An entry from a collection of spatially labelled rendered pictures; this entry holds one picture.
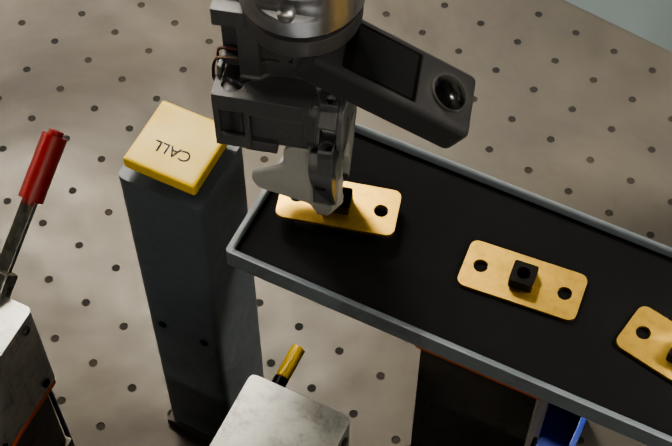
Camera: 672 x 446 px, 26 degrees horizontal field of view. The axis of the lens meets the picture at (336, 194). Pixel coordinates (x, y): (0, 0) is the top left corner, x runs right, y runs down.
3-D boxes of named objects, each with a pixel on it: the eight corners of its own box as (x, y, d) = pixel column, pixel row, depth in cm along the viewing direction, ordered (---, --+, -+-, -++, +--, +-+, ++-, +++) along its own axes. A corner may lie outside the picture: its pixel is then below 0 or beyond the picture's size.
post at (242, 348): (168, 423, 144) (109, 177, 107) (205, 360, 148) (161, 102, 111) (235, 454, 142) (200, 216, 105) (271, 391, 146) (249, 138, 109)
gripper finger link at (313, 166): (319, 162, 97) (319, 77, 90) (345, 167, 97) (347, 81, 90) (304, 218, 95) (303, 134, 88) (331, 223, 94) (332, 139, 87)
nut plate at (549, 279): (455, 284, 100) (456, 276, 99) (472, 240, 102) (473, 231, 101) (573, 324, 98) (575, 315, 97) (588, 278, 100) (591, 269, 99)
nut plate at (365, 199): (274, 217, 101) (273, 208, 100) (285, 172, 103) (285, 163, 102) (392, 238, 101) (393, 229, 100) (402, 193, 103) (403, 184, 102)
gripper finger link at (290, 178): (260, 197, 102) (255, 112, 94) (343, 211, 101) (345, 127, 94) (250, 233, 100) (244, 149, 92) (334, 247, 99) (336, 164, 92)
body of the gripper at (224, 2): (243, 60, 96) (232, -66, 86) (371, 80, 95) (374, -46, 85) (216, 153, 92) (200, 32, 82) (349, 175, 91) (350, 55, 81)
